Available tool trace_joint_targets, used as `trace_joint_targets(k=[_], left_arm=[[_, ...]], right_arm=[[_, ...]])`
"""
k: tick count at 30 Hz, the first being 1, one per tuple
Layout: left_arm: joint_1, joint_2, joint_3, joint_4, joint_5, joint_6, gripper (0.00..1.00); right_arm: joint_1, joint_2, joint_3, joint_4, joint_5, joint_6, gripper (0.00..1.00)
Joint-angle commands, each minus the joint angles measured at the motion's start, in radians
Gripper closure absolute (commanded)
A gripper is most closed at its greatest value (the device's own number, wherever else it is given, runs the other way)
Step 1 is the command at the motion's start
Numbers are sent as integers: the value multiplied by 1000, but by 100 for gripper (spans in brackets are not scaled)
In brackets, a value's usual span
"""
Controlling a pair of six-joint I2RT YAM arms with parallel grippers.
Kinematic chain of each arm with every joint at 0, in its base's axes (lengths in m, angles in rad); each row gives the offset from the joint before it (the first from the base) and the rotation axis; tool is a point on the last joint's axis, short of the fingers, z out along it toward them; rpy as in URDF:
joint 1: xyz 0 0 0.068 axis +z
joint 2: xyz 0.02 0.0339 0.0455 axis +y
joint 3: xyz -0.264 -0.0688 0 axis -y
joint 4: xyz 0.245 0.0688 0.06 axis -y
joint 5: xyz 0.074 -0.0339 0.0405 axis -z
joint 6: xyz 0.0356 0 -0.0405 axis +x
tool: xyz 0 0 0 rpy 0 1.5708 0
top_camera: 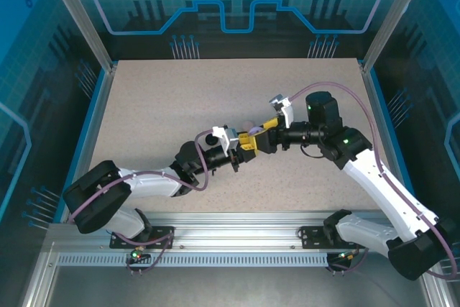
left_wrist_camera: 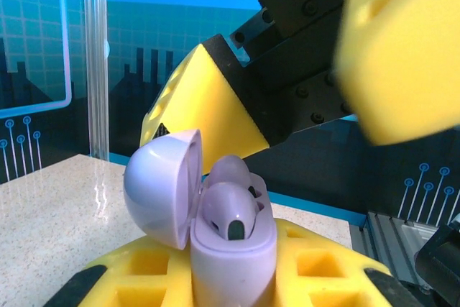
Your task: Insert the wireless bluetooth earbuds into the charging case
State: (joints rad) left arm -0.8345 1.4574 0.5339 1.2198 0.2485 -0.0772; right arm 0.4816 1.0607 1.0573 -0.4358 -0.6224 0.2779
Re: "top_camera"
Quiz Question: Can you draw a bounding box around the blue table edge trim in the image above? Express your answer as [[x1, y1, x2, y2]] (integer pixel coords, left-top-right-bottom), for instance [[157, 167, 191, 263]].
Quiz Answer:
[[57, 68, 108, 224], [369, 68, 421, 211]]

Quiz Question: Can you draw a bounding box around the small controller board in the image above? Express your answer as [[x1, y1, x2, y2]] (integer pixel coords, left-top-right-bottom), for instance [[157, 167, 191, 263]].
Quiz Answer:
[[129, 247, 151, 264], [333, 251, 359, 262]]

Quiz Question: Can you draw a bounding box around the grey metal panel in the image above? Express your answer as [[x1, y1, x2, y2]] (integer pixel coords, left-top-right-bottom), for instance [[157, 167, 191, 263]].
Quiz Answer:
[[19, 242, 450, 307]]

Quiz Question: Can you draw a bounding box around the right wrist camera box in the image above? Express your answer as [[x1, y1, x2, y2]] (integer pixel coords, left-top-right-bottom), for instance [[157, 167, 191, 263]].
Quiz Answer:
[[267, 93, 295, 130]]

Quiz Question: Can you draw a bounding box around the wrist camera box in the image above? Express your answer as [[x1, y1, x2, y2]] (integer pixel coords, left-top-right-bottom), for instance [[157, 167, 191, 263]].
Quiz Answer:
[[267, 93, 295, 130], [211, 125, 241, 152]]

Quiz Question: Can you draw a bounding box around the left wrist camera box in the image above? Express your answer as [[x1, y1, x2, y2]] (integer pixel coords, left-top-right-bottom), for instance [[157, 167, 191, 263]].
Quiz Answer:
[[211, 125, 241, 152]]

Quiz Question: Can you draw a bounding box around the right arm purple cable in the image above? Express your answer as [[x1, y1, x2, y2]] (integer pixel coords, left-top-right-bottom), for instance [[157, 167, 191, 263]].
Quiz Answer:
[[290, 82, 460, 280]]

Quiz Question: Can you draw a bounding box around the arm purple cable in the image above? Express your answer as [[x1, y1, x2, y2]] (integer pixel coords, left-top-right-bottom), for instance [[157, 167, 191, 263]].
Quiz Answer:
[[67, 127, 215, 278], [290, 82, 460, 280]]

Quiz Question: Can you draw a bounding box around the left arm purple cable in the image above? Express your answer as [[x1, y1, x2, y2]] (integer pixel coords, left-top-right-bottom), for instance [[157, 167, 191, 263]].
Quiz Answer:
[[67, 127, 215, 278]]

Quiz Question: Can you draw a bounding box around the aluminium table side rail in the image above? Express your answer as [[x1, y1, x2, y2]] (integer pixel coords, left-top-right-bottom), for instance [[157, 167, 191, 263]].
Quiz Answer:
[[70, 63, 119, 196], [360, 63, 405, 188]]

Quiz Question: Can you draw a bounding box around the aluminium mounting rail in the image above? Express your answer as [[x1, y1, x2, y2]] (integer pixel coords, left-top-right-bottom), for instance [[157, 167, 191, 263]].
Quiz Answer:
[[48, 211, 400, 255]]

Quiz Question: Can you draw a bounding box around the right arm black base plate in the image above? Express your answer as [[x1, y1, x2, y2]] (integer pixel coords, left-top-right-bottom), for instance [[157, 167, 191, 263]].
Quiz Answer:
[[300, 226, 367, 249]]

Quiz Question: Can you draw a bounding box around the slotted cable duct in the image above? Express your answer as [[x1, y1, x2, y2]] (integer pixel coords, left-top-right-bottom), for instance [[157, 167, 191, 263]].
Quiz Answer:
[[56, 253, 331, 268]]

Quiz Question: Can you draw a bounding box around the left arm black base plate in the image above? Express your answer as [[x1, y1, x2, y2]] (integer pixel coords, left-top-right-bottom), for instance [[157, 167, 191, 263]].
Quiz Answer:
[[109, 226, 176, 250]]

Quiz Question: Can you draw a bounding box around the aluminium corner post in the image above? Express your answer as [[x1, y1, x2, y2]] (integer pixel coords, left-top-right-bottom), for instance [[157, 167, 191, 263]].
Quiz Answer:
[[40, 0, 118, 73], [360, 0, 435, 73]]

